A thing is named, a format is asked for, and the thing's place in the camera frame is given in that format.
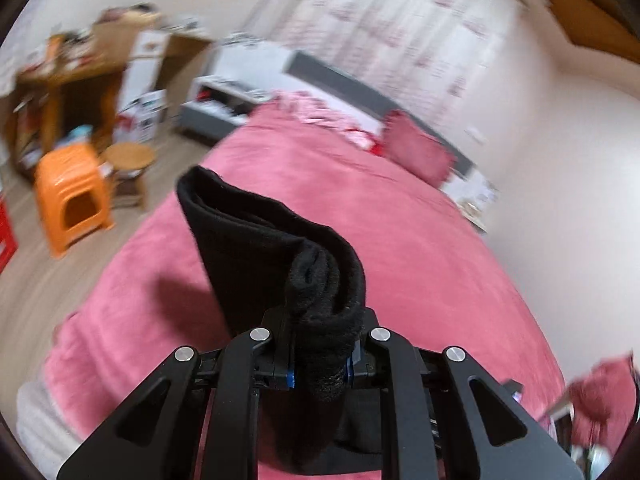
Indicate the white wall outlet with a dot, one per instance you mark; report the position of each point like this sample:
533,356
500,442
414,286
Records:
476,135

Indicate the pink fleece blanket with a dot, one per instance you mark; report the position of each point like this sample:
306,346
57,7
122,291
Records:
400,260

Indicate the red cloth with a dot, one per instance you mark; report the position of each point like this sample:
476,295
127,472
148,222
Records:
379,148

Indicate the small white nightstand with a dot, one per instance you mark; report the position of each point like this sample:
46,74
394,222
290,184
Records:
472,200

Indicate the dark pink ruffled pillow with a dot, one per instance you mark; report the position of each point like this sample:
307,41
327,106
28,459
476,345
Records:
417,147

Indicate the black embroidered pants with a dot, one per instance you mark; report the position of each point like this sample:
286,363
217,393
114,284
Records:
260,260

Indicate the wooden desk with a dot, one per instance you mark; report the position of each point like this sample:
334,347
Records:
65,90

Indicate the white drawer cabinet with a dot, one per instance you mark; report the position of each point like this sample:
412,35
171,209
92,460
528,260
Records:
145,65

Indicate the orange plastic stool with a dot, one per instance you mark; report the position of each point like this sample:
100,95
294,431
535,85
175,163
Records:
70,185

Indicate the pink floral clothing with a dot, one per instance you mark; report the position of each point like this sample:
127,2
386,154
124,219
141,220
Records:
320,112

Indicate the red cardboard box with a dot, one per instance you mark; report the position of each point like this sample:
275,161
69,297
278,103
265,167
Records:
6,235

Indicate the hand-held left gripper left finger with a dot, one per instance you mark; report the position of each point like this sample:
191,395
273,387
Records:
275,345

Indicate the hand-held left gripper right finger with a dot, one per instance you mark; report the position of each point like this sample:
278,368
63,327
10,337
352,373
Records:
367,355

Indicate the grey bed headboard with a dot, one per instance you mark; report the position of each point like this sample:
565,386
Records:
350,85

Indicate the white appliance box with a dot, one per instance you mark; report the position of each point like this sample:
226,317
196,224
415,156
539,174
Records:
142,117

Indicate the blue and white tub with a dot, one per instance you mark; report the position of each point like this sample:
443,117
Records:
80,134

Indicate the round wooden stool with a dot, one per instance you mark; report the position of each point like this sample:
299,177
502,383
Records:
129,156

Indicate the patterned window curtain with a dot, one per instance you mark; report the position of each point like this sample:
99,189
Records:
410,25

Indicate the white nightstand with shelf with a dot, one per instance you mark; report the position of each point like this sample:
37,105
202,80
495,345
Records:
225,85

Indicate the clutter on desk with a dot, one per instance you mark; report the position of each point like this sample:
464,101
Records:
70,47

